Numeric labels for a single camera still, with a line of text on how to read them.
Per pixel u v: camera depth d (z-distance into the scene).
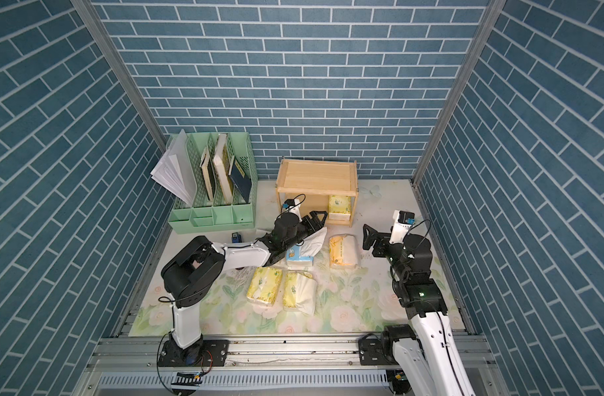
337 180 0.94
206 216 1.03
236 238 0.96
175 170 0.91
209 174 1.01
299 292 0.82
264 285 0.84
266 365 0.73
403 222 0.61
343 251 0.93
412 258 0.51
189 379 0.72
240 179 1.10
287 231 0.70
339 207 1.02
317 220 0.80
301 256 0.89
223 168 0.94
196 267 0.55
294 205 0.84
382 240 0.63
